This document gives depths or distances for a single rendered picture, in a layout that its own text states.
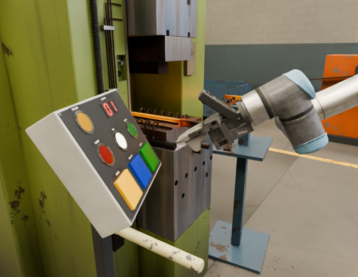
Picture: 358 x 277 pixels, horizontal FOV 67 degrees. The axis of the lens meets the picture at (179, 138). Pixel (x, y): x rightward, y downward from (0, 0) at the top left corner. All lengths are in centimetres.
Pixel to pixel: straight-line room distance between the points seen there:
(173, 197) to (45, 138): 74
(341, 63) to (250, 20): 515
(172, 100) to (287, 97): 91
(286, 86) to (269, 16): 842
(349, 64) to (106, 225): 425
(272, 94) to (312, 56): 803
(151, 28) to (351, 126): 394
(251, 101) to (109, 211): 43
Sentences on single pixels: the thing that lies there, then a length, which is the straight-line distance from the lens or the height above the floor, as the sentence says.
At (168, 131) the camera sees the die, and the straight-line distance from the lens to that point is 117.
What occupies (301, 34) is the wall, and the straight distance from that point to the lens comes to 883.
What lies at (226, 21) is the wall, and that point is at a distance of 964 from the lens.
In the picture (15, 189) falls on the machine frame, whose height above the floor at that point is 71.
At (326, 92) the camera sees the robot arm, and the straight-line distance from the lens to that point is 93.
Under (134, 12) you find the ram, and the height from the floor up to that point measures 145.
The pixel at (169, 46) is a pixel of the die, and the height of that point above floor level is 132.
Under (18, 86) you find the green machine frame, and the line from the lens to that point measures 129.
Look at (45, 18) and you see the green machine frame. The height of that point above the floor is 141.
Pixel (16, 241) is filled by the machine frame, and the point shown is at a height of 46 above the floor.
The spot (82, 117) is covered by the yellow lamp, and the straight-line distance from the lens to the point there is 62.
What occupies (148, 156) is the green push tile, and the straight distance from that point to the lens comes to 81.
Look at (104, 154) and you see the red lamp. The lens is 62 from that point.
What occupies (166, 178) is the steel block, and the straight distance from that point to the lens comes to 119.
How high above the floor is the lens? 131
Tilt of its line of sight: 18 degrees down
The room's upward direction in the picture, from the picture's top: straight up
